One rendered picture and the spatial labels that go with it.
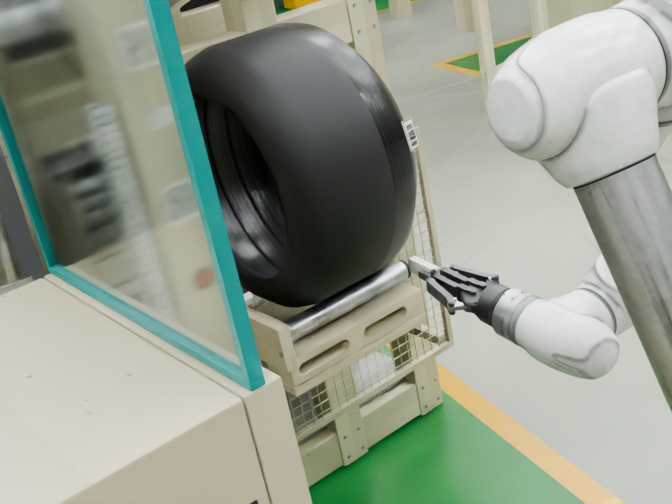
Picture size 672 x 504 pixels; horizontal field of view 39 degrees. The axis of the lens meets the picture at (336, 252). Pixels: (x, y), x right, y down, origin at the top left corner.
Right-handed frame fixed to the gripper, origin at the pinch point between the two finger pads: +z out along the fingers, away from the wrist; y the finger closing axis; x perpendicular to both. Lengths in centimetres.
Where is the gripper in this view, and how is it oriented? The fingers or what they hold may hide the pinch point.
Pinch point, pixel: (424, 269)
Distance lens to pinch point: 181.7
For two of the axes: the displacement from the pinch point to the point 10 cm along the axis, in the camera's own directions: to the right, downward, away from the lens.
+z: -6.3, -3.3, 7.0
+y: -7.7, 3.9, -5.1
